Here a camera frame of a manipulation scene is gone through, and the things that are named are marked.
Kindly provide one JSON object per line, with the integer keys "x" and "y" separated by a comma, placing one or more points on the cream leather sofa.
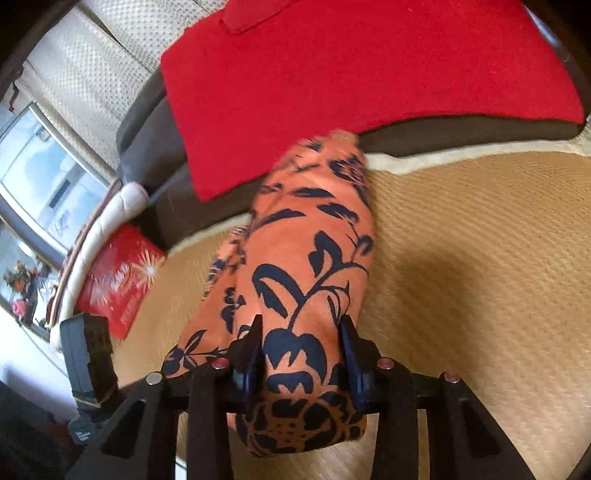
{"x": 92, "y": 78}

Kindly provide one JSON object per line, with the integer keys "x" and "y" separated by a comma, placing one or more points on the orange floral print garment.
{"x": 300, "y": 258}

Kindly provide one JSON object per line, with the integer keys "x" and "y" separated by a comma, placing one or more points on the dark grey cushion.
{"x": 152, "y": 217}

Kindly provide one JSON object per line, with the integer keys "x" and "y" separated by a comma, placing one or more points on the red cloth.
{"x": 346, "y": 69}

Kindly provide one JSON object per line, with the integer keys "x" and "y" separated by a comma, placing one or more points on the tan woven mat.
{"x": 485, "y": 254}

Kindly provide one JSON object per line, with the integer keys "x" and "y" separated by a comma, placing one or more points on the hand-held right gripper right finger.
{"x": 349, "y": 355}

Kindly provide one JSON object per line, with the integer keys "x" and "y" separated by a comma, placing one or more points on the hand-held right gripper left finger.
{"x": 253, "y": 353}

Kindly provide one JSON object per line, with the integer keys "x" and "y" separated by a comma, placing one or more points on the red shiny packet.
{"x": 115, "y": 281}

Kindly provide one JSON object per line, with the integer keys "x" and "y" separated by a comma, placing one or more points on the orange and pink flowers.
{"x": 21, "y": 288}

